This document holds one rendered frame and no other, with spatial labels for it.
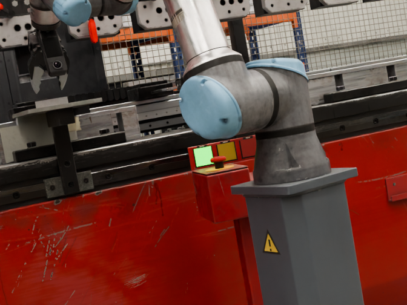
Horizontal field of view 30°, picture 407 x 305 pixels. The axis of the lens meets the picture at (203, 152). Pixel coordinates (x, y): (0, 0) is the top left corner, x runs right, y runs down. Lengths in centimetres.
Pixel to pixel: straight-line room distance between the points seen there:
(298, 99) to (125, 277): 82
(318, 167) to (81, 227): 77
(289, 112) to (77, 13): 58
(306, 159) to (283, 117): 9
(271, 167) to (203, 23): 30
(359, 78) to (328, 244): 112
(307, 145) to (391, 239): 101
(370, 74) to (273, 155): 112
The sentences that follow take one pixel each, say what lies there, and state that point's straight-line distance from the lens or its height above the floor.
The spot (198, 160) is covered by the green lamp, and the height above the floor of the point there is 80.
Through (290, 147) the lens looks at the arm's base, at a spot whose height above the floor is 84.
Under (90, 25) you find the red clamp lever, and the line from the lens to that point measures 209.
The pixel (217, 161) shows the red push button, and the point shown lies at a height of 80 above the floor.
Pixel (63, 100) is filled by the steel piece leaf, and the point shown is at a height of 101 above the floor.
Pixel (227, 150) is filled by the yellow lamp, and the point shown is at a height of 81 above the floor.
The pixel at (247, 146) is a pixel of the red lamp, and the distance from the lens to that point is 196.
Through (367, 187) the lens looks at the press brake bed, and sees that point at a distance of 234.
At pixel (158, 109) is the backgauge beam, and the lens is 245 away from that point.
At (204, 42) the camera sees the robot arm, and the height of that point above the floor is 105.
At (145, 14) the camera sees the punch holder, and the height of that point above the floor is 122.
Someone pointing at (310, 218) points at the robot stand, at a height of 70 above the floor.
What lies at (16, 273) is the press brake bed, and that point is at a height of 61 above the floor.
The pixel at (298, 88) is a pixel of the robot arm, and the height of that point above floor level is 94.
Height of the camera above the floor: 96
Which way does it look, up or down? 4 degrees down
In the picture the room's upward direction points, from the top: 10 degrees counter-clockwise
